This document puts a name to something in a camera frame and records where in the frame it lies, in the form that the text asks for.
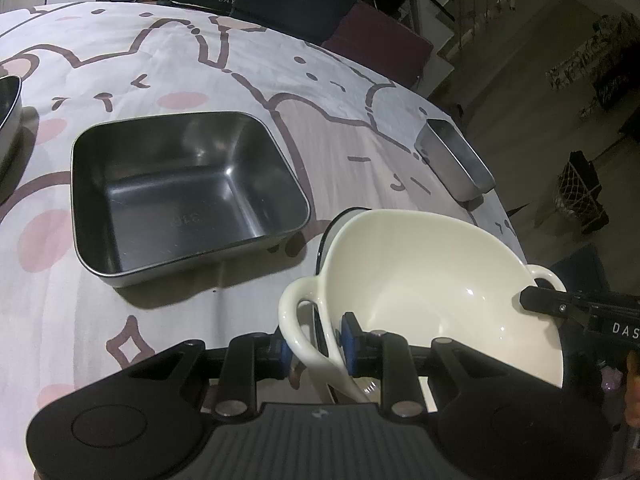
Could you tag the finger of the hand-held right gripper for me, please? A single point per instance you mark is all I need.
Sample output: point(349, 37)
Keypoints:
point(555, 302)

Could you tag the small rectangular steel container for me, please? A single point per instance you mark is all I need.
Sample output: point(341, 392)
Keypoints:
point(457, 160)

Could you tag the maroon chair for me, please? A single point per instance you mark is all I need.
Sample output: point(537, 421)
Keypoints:
point(380, 45)

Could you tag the square steel container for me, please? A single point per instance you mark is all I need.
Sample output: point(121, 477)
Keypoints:
point(185, 195)

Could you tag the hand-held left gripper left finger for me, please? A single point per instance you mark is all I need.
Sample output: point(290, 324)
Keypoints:
point(282, 357)

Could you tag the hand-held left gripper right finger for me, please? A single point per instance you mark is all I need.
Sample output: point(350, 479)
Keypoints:
point(349, 347)

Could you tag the hanging floral clothing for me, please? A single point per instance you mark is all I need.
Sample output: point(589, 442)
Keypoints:
point(595, 55)

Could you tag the white blue-rimmed square plate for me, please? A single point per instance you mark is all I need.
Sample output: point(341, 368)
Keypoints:
point(330, 240)

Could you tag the oval steel bowl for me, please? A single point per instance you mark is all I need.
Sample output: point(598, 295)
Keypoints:
point(7, 105)

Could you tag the bear-print tablecloth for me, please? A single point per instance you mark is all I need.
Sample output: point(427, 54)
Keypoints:
point(150, 320)

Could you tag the net basket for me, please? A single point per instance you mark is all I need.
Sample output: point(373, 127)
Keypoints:
point(580, 195)

